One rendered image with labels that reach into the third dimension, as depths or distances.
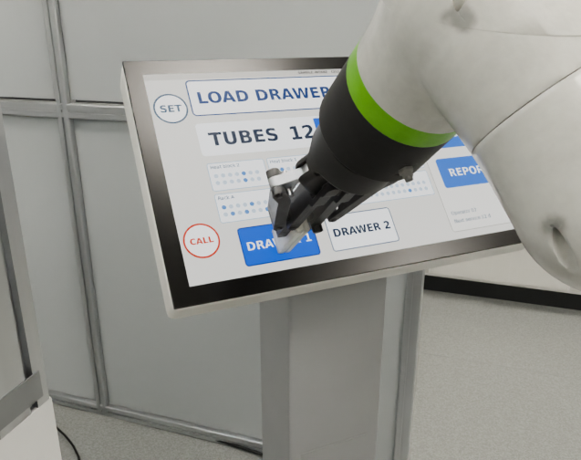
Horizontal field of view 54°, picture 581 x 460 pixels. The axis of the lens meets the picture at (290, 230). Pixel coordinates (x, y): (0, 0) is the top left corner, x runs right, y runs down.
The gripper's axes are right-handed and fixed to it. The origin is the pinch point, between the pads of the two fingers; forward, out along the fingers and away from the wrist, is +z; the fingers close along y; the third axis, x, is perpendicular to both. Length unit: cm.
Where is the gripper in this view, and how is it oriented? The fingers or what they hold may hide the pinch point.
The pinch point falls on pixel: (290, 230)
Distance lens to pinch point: 62.1
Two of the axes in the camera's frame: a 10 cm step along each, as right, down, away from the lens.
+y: -9.1, 1.4, -3.8
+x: 2.6, 9.2, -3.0
